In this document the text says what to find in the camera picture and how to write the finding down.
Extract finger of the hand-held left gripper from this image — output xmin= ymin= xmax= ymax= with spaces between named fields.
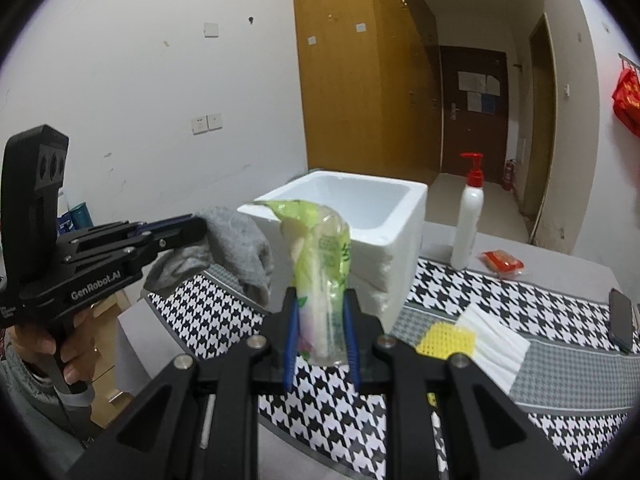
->
xmin=75 ymin=213 xmax=201 ymax=237
xmin=60 ymin=219 xmax=208 ymax=267

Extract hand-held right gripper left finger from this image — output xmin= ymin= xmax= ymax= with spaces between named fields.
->
xmin=75 ymin=285 xmax=301 ymax=480

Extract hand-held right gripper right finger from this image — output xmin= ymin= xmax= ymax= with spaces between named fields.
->
xmin=342 ymin=287 xmax=581 ymax=480

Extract grey sock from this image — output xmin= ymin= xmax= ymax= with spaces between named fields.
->
xmin=142 ymin=205 xmax=275 ymax=306

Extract clear green plastic packet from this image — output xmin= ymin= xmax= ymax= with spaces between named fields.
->
xmin=252 ymin=199 xmax=353 ymax=367

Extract white foam box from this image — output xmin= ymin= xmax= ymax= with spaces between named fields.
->
xmin=236 ymin=170 xmax=429 ymax=333

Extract person's left forearm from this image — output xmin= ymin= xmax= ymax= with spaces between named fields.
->
xmin=0 ymin=340 xmax=96 ymax=480

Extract person's left hand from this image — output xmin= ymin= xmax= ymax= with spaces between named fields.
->
xmin=10 ymin=309 xmax=99 ymax=387

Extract blue package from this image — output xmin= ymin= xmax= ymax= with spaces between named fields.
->
xmin=57 ymin=202 xmax=94 ymax=238

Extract pleated face mask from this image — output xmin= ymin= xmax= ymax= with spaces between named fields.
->
xmin=440 ymin=302 xmax=531 ymax=393

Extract houndstooth tablecloth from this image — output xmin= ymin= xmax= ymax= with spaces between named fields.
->
xmin=145 ymin=255 xmax=640 ymax=476

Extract white pump bottle red cap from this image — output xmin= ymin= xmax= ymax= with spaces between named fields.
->
xmin=450 ymin=152 xmax=487 ymax=270

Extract red snack packet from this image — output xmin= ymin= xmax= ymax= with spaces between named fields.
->
xmin=481 ymin=249 xmax=526 ymax=276

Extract wooden wardrobe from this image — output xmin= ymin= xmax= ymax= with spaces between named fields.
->
xmin=291 ymin=0 xmax=441 ymax=186

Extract dark brown entrance door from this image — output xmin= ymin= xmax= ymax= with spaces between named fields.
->
xmin=439 ymin=45 xmax=508 ymax=183

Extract black smartphone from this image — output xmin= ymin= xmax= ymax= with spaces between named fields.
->
xmin=608 ymin=288 xmax=637 ymax=355

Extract white door notice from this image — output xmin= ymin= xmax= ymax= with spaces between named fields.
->
xmin=457 ymin=71 xmax=501 ymax=95

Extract wooden side door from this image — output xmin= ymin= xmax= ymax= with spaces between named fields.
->
xmin=529 ymin=12 xmax=558 ymax=233

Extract red plastic bag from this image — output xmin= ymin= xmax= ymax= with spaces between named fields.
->
xmin=612 ymin=67 xmax=640 ymax=137

